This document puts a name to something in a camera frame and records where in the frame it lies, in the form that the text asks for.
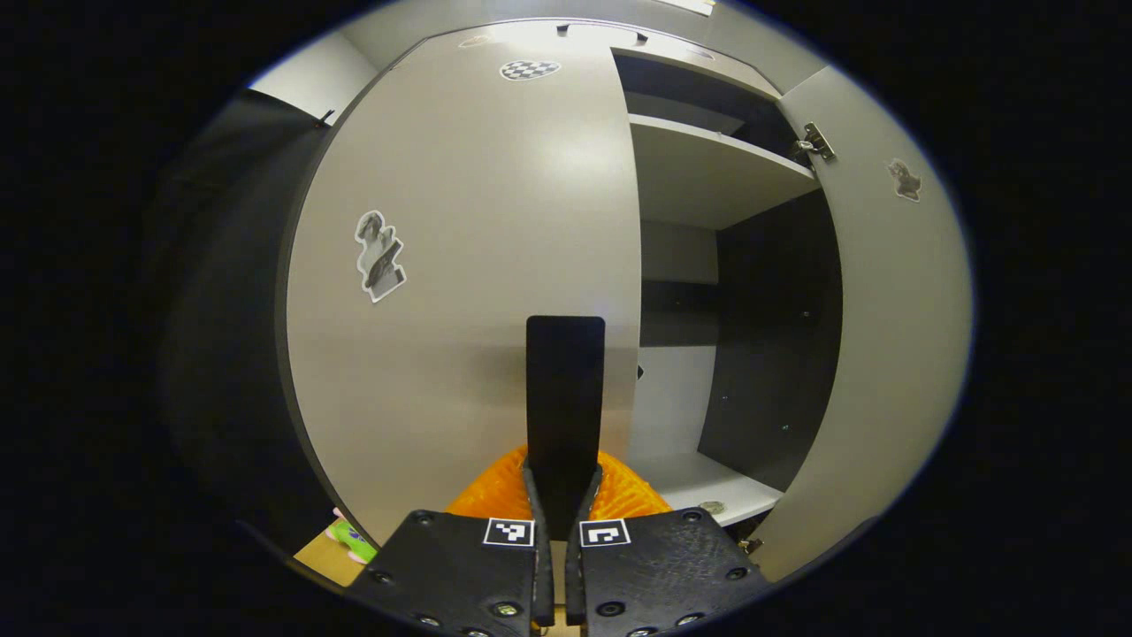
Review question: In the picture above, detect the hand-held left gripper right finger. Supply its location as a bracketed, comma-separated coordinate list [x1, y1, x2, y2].
[564, 447, 770, 637]

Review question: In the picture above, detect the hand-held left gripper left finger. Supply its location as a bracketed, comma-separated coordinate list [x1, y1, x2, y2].
[343, 445, 555, 637]

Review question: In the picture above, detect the black door handle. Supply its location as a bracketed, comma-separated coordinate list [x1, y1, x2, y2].
[525, 315, 607, 541]

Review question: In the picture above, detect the grey double-door shoe cabinet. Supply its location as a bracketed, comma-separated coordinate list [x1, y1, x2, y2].
[274, 18, 974, 585]

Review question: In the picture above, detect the grey cabinet door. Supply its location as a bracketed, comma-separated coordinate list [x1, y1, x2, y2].
[285, 22, 643, 549]
[747, 65, 974, 585]

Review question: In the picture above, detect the grey low cabinet shelf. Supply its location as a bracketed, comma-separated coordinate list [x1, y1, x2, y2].
[632, 451, 786, 527]

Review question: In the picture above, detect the grey high cabinet shelf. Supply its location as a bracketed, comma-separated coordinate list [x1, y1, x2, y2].
[630, 113, 822, 231]

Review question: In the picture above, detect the green and pink toy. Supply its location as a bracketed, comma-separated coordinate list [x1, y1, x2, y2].
[325, 509, 379, 565]

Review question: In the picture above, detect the black backdrop cloth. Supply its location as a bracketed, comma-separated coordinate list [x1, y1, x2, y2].
[159, 88, 355, 549]

